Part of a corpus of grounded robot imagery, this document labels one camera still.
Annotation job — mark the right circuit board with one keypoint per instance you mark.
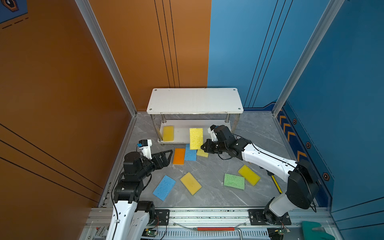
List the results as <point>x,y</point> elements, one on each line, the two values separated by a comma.
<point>282,232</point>

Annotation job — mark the aluminium frame post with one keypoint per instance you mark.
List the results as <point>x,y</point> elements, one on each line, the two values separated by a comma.
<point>101,42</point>
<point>318,34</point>

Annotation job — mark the left aluminium frame post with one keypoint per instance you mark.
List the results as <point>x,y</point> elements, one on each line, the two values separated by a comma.
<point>101,42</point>

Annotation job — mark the red handled tool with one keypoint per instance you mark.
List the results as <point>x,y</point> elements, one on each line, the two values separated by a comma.
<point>215,229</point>

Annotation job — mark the grey emergency stop box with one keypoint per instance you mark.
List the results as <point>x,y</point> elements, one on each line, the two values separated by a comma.
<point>101,233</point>

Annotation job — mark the dark yellow sponge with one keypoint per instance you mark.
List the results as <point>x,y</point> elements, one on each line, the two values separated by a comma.
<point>192,185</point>

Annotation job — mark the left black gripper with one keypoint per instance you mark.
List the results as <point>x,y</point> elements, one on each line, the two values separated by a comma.
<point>164,162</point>

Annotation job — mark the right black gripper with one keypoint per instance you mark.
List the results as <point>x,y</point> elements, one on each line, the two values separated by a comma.
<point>208,148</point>

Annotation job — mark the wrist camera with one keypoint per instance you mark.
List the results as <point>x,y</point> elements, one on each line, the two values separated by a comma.
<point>145,148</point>
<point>212,133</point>

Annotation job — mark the green glove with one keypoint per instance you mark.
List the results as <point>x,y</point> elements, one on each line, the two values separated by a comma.
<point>310,234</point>

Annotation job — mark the light yellow sponge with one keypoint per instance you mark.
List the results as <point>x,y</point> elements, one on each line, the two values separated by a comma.
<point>196,138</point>
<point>202,153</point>

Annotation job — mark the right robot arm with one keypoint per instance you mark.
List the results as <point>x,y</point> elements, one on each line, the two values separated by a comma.
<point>302,181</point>

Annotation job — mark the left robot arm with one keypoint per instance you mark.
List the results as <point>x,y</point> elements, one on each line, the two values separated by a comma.
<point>130,215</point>

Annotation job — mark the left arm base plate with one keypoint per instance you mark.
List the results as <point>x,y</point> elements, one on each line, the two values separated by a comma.
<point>159,217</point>

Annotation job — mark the green sponge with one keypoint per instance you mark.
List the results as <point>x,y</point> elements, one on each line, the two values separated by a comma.
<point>234,181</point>

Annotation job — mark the small blue sponge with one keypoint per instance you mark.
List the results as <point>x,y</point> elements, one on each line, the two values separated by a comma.
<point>190,155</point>

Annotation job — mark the left circuit board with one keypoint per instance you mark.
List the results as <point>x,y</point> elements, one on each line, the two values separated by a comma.
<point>151,233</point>

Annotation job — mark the white two-tier shelf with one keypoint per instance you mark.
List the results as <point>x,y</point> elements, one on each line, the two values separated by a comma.
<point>186,108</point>

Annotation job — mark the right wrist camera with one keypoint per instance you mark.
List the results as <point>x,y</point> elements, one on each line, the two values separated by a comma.
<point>212,133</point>

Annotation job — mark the large blue sponge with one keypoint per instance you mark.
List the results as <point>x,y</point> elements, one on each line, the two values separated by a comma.
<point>164,188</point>

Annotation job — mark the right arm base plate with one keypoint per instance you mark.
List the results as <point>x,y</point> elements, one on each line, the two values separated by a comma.
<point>259,217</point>

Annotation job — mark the right aluminium frame post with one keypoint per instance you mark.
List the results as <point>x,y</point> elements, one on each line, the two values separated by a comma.
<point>318,34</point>

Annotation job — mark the orange sponge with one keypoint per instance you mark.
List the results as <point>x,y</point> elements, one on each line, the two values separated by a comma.
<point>179,157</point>

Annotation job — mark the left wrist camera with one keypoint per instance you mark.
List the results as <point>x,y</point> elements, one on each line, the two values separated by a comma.
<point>145,148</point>

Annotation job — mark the circuit board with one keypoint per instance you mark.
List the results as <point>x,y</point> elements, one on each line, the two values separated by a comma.
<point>151,233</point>
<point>282,232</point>

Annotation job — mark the yellow black caliper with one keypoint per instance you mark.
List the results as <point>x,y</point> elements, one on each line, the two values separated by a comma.
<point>276,184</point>

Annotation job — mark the thick yellow sponge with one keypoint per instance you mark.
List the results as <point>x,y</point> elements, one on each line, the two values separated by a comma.
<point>168,134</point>

